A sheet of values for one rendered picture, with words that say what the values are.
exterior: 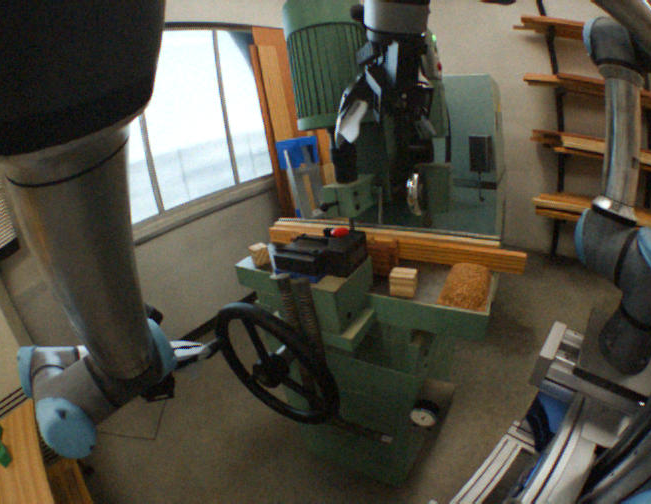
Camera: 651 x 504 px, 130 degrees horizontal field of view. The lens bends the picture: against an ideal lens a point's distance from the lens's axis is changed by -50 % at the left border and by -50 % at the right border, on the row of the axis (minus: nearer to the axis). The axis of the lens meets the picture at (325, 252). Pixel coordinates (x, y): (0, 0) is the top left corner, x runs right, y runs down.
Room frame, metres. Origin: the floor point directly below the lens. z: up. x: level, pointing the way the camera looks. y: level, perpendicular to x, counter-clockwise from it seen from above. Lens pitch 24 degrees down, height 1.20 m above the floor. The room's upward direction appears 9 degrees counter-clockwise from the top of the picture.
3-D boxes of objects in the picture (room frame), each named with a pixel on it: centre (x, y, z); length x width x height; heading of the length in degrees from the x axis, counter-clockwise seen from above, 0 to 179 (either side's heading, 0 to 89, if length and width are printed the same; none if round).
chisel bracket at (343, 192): (0.68, -0.08, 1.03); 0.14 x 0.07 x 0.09; 144
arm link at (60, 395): (0.14, 0.32, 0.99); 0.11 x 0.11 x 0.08; 51
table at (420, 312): (0.56, -0.04, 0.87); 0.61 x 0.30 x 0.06; 54
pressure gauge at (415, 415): (0.34, -0.16, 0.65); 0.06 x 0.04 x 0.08; 54
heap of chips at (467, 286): (0.43, -0.25, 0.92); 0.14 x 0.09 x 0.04; 144
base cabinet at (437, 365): (0.77, -0.14, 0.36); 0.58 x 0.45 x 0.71; 144
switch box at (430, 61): (0.84, -0.37, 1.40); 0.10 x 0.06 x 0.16; 144
